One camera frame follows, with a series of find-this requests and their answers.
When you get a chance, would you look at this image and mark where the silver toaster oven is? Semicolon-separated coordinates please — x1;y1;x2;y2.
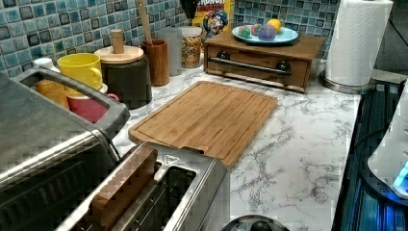
0;67;130;231

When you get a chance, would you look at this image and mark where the bamboo cutting board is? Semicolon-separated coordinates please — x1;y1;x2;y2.
128;81;278;168

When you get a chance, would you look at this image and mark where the glass jar with cereal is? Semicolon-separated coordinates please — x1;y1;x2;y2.
181;26;202;67

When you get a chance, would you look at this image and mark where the wooden utensil holder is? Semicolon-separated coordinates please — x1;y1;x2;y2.
141;39;169;87

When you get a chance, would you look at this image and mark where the black canister with wooden lid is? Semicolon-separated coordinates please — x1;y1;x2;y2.
95;29;152;110

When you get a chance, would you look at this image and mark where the red toy strawberry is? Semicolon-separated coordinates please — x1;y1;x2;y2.
251;23;262;36
238;25;251;39

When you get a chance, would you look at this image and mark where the wooden drawer box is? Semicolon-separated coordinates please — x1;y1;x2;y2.
204;32;324;93

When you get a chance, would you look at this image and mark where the cereal box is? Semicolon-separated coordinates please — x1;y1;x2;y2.
192;0;235;41

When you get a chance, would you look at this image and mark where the purple toy eggplant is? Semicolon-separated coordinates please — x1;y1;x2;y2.
258;25;276;41

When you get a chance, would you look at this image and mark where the light blue plate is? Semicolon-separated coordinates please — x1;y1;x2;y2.
232;26;298;44

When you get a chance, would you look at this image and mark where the red mug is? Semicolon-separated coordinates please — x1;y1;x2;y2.
67;95;108;123

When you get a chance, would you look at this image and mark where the yellow toy lemon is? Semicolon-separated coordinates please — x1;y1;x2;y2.
268;18;282;33

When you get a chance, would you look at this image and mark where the black round knob object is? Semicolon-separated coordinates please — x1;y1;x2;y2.
220;215;290;231

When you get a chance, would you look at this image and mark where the wooden spoon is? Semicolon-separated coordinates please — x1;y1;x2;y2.
136;0;153;46

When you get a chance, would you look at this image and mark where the brown bread slice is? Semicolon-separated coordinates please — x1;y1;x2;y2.
86;145;158;231

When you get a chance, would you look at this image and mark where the yellow mug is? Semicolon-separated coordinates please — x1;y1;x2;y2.
57;53;103;90

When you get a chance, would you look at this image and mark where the orange bottle with white cap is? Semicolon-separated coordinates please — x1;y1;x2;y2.
33;58;69;109

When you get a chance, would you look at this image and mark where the metal paper towel holder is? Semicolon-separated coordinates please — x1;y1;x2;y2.
319;70;376;95

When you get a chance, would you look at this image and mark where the white paper towel roll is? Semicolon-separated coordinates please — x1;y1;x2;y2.
325;0;393;87

